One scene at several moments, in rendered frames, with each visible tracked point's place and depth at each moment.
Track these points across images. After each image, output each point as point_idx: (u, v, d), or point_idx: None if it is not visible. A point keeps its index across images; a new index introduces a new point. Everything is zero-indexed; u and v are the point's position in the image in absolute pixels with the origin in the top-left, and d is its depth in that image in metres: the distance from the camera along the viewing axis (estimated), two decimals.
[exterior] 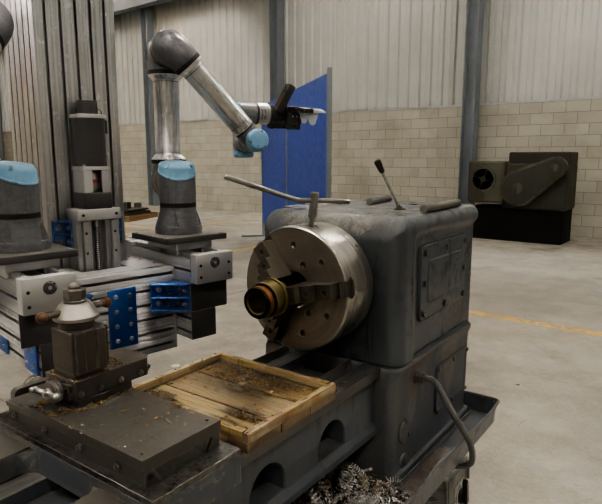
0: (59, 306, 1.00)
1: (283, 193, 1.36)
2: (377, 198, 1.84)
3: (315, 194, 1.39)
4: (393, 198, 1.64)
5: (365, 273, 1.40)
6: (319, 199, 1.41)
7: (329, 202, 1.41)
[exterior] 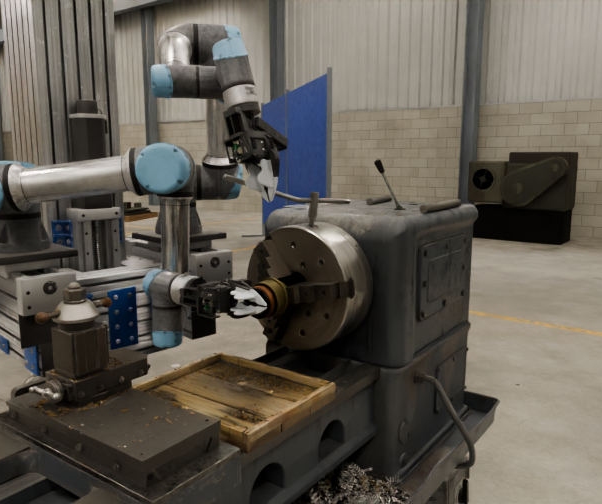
0: (59, 306, 1.00)
1: (283, 193, 1.36)
2: (377, 198, 1.84)
3: (315, 194, 1.39)
4: (393, 198, 1.64)
5: (365, 273, 1.40)
6: (319, 199, 1.41)
7: (329, 202, 1.41)
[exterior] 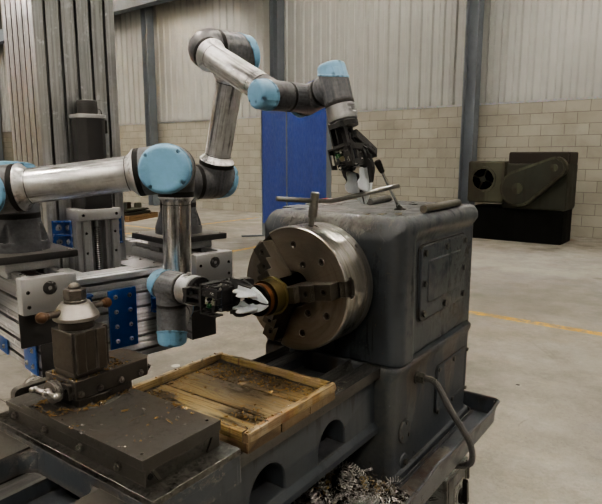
0: (59, 306, 1.00)
1: (344, 196, 1.43)
2: (377, 198, 1.84)
3: (314, 193, 1.41)
4: (393, 198, 1.64)
5: (365, 273, 1.40)
6: (308, 199, 1.39)
7: (297, 200, 1.39)
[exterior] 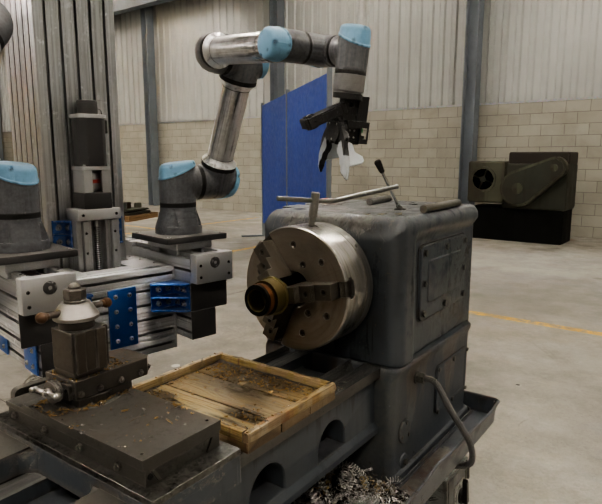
0: (59, 306, 1.00)
1: (344, 196, 1.43)
2: (377, 198, 1.84)
3: (314, 193, 1.41)
4: (393, 198, 1.64)
5: (365, 273, 1.40)
6: (309, 199, 1.39)
7: (298, 200, 1.39)
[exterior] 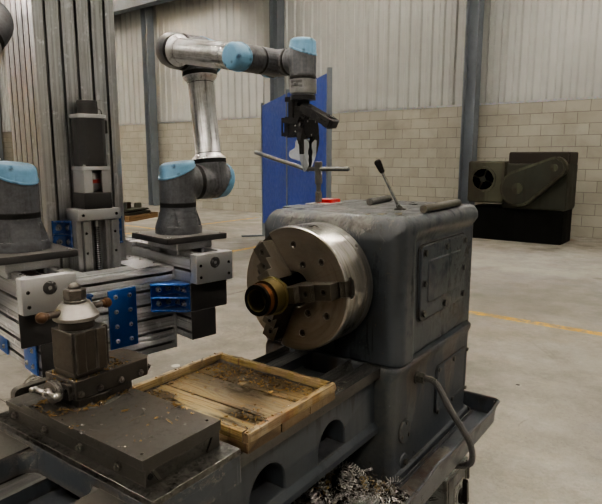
0: (59, 306, 1.00)
1: (295, 163, 1.66)
2: (377, 198, 1.84)
3: (315, 162, 1.60)
4: (393, 198, 1.64)
5: (365, 273, 1.40)
6: (324, 167, 1.60)
7: (329, 169, 1.58)
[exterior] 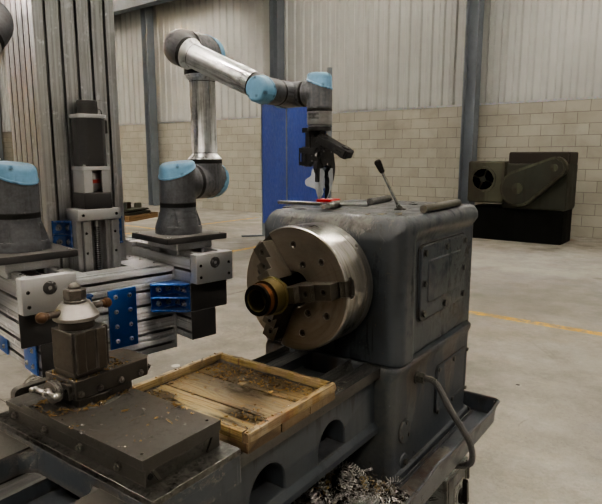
0: (59, 306, 1.00)
1: (315, 203, 1.76)
2: (377, 198, 1.84)
3: (338, 200, 1.72)
4: (393, 198, 1.64)
5: (365, 273, 1.40)
6: (342, 206, 1.70)
7: (349, 202, 1.68)
